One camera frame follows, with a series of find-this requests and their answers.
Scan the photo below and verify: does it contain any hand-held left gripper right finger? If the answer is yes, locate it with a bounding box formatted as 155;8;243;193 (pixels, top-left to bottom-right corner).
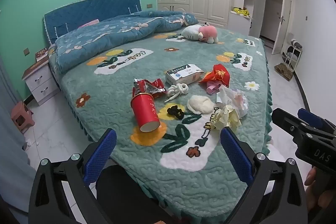
220;126;309;224

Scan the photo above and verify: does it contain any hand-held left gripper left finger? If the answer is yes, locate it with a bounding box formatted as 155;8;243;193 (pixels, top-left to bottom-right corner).
28;128;117;224

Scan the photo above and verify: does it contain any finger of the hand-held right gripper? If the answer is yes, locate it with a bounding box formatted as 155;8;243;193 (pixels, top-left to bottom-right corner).
297;108;336;136
271;108;310;141

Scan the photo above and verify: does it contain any yellow paper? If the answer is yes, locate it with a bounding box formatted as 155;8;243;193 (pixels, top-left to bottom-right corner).
210;104;242;131

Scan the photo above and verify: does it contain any clear printed plastic packaging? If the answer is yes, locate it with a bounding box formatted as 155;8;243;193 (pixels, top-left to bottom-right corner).
216;85;249;118

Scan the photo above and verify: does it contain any person's right hand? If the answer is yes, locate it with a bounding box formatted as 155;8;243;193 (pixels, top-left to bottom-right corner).
304;167;336;214

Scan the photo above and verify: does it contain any brown patterned doormat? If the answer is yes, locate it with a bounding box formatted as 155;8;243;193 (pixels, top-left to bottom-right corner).
274;63;294;82

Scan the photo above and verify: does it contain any white round pad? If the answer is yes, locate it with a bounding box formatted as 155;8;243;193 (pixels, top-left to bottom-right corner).
186;94;213;114

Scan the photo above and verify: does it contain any red paper cup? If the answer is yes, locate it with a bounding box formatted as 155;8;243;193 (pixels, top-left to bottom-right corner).
130;92;161;133

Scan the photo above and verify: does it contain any white shoe rack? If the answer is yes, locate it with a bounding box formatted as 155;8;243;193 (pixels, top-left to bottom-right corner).
282;32;303;73

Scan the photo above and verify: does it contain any pink ribbon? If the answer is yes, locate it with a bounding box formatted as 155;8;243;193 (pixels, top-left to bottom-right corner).
206;81;224;95

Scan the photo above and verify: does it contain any black hair scrunchie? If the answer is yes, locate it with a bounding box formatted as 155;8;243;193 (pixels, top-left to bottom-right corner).
167;105;186;120

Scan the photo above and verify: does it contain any red and gold packet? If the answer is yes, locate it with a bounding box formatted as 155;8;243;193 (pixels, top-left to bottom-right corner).
198;64;231;88

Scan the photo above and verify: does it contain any red snack wrapper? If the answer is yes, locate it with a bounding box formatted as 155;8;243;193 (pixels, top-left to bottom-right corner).
133;77;168;100

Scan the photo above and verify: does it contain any white medicine box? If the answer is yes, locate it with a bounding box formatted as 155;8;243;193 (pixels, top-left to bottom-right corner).
165;64;205;85

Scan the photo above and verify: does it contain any white nightstand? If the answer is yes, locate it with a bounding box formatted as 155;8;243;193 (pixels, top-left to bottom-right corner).
21;59;61;106

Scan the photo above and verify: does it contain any small brown stool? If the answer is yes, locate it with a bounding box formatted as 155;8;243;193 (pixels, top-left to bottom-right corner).
10;101;35;134

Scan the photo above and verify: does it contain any white door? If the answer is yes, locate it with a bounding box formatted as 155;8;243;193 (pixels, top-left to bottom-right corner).
271;0;293;55

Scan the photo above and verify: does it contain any yellow toy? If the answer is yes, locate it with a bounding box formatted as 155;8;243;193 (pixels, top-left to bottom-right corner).
231;6;250;16

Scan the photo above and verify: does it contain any small desk calendar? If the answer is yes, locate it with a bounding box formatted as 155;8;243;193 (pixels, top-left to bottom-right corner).
35;47;50;62

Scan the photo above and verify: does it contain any blue floral quilt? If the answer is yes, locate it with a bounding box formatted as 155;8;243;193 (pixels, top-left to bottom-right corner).
54;10;199;73

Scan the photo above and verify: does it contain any pink and white plush toy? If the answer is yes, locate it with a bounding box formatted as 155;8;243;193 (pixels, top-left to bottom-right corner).
182;22;219;44

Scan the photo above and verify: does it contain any pink pillow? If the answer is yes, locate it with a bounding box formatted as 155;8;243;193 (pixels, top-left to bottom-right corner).
78;19;100;28

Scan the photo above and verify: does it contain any blue padded bed headboard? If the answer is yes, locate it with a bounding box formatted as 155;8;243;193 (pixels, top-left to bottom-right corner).
43;0;143;45

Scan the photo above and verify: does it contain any white rope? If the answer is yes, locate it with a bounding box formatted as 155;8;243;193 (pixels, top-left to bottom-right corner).
164;82;189;103

